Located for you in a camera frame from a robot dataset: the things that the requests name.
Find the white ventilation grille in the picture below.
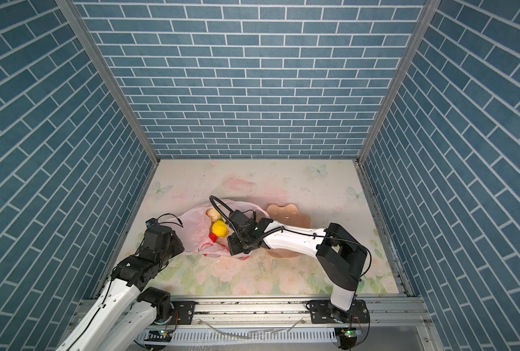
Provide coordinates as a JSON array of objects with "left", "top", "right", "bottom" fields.
[{"left": 135, "top": 328, "right": 338, "bottom": 347}]

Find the yellow fake lemon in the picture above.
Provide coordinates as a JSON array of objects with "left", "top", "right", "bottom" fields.
[{"left": 210, "top": 220, "right": 229, "bottom": 238}]

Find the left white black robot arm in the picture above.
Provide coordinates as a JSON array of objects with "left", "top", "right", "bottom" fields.
[{"left": 57, "top": 219, "right": 184, "bottom": 350}]

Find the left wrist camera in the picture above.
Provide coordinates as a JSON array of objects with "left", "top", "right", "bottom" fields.
[{"left": 145, "top": 218, "right": 160, "bottom": 229}]

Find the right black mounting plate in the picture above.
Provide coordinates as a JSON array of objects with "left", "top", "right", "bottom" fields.
[{"left": 305, "top": 299, "right": 371, "bottom": 324}]

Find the black mounting plate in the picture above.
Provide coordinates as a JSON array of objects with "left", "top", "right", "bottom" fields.
[
  {"left": 305, "top": 299, "right": 371, "bottom": 324},
  {"left": 154, "top": 301, "right": 196, "bottom": 326}
]

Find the pink plastic bag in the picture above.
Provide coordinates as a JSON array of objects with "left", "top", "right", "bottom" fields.
[{"left": 174, "top": 199, "right": 270, "bottom": 257}]

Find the peach lotus shaped bowl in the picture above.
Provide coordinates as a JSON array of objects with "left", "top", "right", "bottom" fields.
[{"left": 267, "top": 204, "right": 311, "bottom": 259}]

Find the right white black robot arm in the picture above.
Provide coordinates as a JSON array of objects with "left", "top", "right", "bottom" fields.
[{"left": 223, "top": 210, "right": 371, "bottom": 323}]

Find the peach fake fruit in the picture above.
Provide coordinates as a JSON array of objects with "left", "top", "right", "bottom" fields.
[{"left": 206, "top": 208, "right": 222, "bottom": 223}]

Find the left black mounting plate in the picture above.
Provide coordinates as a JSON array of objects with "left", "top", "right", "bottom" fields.
[{"left": 154, "top": 301, "right": 196, "bottom": 326}]

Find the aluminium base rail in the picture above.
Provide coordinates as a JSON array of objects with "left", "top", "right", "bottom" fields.
[{"left": 57, "top": 296, "right": 445, "bottom": 351}]

